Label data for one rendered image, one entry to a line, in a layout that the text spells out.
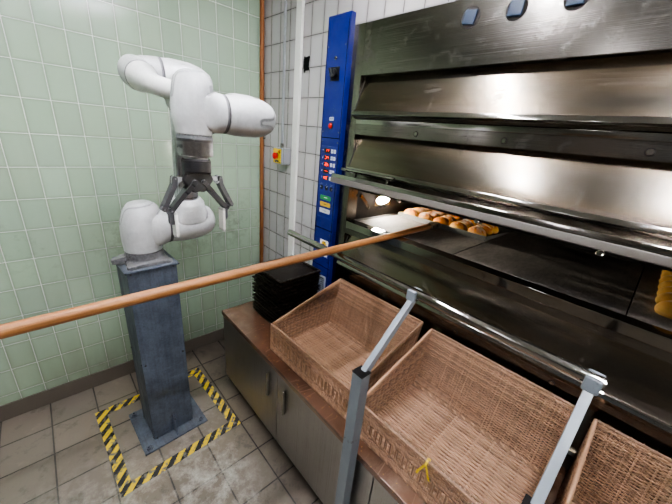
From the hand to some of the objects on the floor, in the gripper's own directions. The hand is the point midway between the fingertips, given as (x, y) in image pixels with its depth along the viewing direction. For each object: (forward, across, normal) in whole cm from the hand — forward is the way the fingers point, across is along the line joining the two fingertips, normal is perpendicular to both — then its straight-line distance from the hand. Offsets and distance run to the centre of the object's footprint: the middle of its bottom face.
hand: (200, 229), depth 91 cm
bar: (+133, -38, +35) cm, 142 cm away
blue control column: (+129, -185, -33) cm, 228 cm away
